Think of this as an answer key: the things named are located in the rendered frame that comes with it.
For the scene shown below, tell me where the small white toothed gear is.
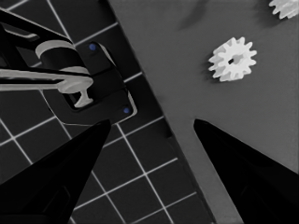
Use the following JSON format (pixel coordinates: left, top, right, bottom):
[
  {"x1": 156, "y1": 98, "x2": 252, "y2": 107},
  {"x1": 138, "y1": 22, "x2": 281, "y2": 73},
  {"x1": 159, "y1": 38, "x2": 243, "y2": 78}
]
[
  {"x1": 268, "y1": 0, "x2": 299, "y2": 21},
  {"x1": 207, "y1": 36, "x2": 258, "y2": 83}
]

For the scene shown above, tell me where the dark robot body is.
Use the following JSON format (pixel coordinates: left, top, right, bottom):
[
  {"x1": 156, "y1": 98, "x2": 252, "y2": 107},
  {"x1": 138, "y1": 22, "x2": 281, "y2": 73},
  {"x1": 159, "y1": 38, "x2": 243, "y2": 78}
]
[{"x1": 0, "y1": 7, "x2": 138, "y2": 127}]

